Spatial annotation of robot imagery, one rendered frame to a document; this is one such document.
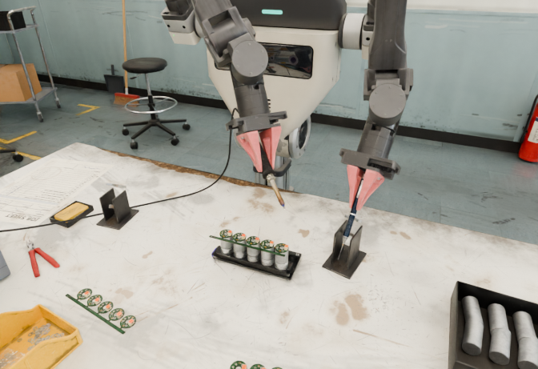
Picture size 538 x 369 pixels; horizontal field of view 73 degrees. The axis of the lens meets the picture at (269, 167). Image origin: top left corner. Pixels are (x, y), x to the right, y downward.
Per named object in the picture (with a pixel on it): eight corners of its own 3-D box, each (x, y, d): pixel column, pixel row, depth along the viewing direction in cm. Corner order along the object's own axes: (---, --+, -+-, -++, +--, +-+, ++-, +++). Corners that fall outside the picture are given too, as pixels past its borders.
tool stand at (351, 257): (359, 277, 73) (376, 224, 73) (345, 281, 64) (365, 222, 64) (332, 265, 76) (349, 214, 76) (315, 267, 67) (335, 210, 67)
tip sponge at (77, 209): (77, 205, 88) (75, 199, 87) (94, 210, 86) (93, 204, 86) (50, 222, 82) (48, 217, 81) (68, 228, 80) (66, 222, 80)
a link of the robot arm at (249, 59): (245, 21, 68) (203, 41, 67) (249, -8, 57) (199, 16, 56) (275, 78, 69) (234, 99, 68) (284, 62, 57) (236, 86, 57)
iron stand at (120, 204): (135, 229, 86) (143, 188, 86) (111, 230, 77) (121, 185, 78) (114, 224, 87) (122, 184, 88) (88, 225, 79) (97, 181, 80)
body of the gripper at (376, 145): (392, 171, 62) (405, 130, 62) (336, 157, 67) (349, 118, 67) (398, 178, 67) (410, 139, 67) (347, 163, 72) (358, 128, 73)
